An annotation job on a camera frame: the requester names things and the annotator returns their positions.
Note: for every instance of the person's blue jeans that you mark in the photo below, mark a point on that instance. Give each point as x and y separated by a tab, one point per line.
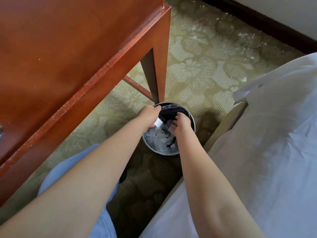
74	166

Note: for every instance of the small round trash bin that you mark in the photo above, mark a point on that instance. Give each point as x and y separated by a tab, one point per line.
171	107

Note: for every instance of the brown wooden desk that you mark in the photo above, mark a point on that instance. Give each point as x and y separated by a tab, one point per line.
62	59

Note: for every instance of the white bed sheet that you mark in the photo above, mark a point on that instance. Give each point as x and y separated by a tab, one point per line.
272	158

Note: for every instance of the person's right hand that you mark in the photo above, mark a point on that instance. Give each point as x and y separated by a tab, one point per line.
183	126

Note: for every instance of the person's right forearm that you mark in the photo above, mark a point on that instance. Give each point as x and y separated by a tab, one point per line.
213	190

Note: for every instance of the white paper scraps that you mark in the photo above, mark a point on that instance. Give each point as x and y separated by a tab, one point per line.
158	137

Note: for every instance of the clear plastic bin liner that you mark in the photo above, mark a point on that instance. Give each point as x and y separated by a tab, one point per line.
153	143

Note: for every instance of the person's left hand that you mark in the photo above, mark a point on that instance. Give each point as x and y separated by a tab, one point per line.
148	115

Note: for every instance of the person's left forearm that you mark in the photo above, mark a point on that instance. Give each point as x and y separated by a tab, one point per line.
74	190

